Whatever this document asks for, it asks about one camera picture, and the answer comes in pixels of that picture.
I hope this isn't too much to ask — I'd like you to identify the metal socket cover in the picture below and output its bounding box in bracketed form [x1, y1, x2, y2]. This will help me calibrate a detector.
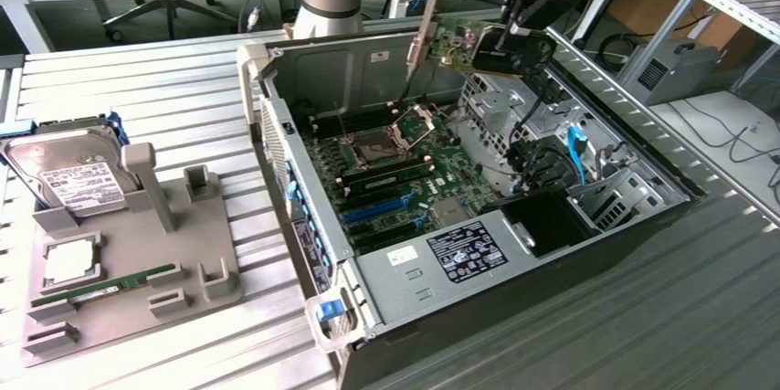
[389, 104, 439, 147]

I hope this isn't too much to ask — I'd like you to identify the green motherboard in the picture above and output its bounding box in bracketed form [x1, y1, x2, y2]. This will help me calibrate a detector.
[301, 101, 506, 257]

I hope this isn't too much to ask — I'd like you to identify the hard disk in blue carrier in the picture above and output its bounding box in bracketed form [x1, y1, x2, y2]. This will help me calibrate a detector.
[0, 111, 134, 222]

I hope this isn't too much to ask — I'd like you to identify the green RAM stick on rack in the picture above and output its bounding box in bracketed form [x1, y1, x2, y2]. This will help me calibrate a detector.
[27, 263, 177, 310]

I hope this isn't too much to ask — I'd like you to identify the metal disk bay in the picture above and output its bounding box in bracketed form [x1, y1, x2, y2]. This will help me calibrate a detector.
[565, 169, 677, 232]

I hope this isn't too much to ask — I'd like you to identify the blue disk wire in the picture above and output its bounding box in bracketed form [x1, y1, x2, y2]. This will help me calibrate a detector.
[565, 124, 595, 188]

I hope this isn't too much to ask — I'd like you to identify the silver CPU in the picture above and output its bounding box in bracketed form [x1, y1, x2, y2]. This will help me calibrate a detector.
[42, 239, 99, 282]

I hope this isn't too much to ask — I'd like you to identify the CPU socket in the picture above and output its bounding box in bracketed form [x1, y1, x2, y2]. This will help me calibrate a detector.
[339, 133, 397, 170]

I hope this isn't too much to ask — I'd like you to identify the open PC case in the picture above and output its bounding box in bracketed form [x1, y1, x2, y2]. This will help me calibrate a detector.
[234, 24, 711, 390]

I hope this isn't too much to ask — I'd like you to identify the grey computer tower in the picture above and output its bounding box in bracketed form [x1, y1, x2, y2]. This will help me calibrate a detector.
[635, 40, 742, 106]

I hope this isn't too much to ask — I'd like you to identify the black graphics card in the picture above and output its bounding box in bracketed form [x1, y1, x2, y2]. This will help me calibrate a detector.
[403, 0, 557, 77]

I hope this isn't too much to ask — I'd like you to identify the metal drive cage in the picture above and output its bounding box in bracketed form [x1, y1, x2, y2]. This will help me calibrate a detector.
[459, 74, 549, 172]

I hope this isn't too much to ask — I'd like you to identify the installed RAM stick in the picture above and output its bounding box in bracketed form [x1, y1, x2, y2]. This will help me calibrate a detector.
[343, 162, 431, 195]

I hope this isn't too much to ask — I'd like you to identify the black office chair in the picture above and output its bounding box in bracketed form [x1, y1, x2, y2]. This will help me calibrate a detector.
[99, 0, 238, 42]

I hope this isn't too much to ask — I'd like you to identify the grey parts rack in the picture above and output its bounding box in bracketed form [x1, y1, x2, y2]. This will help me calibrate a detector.
[21, 142, 247, 369]

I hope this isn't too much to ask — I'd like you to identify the thin metal locking lever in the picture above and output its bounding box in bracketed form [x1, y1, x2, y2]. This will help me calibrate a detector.
[333, 106, 353, 142]

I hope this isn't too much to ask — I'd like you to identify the black cable on white table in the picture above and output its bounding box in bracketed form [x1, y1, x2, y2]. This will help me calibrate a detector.
[669, 101, 780, 167]

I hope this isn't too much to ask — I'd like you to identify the silver power supply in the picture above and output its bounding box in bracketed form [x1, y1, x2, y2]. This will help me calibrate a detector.
[351, 214, 537, 332]

